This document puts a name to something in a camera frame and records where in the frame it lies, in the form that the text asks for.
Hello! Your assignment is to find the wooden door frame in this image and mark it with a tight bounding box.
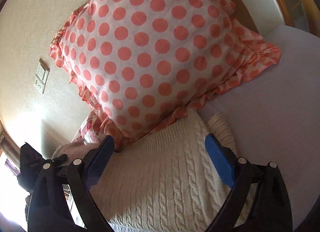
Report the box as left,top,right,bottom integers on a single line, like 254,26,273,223
276,0,319,37

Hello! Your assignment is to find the pink polka dot pillow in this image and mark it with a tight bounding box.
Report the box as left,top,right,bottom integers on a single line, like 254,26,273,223
49,0,281,148

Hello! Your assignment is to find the white wall switch socket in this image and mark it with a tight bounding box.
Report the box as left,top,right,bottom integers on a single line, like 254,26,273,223
33,58,50,94

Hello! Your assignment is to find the lavender bed sheet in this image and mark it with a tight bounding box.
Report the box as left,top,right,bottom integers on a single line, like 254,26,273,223
197,26,319,231

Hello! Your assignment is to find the red checkered pillow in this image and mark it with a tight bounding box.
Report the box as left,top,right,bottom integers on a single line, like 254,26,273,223
51,111,106,159

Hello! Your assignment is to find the cream cable-knit sweater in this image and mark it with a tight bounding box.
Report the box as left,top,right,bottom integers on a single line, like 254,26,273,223
91,111,236,231

